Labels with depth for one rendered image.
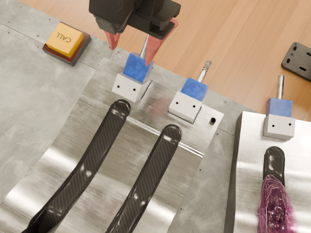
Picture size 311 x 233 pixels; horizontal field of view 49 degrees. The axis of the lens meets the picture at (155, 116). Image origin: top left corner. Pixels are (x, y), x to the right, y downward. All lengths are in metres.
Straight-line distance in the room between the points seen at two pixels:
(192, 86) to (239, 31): 0.24
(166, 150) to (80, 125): 0.17
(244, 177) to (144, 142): 0.19
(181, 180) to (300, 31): 0.46
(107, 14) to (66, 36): 0.39
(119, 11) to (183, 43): 0.42
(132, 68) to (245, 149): 0.26
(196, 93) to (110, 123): 0.17
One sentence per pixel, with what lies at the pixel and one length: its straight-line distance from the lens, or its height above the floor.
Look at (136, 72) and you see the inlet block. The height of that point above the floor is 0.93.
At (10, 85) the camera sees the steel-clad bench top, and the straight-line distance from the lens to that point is 0.82.
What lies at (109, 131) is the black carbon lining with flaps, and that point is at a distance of 0.64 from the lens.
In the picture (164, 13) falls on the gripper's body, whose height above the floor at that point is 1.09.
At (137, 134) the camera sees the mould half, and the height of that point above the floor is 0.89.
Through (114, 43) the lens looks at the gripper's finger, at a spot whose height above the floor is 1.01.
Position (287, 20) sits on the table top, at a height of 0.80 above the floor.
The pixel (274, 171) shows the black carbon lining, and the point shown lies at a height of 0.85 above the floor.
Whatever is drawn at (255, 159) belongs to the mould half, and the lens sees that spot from 0.67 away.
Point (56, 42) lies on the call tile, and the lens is 0.79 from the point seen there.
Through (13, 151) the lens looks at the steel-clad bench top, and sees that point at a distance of 0.77.
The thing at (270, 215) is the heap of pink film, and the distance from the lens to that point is 0.61.
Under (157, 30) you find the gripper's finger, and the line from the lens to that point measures 0.48.
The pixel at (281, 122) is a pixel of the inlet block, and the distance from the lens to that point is 0.67.
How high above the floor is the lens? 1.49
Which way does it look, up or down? 73 degrees down
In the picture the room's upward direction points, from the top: 5 degrees counter-clockwise
